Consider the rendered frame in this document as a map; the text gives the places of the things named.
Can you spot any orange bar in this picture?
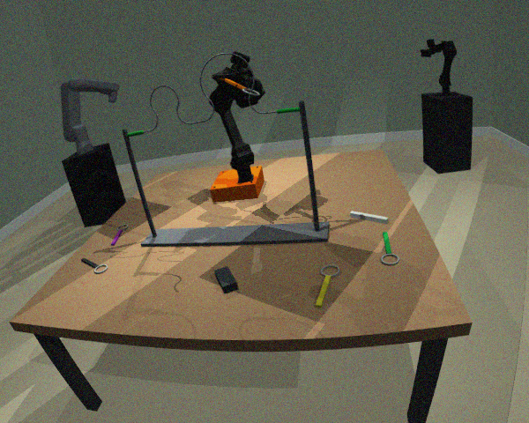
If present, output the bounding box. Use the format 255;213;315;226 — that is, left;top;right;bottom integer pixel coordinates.
220;78;260;96

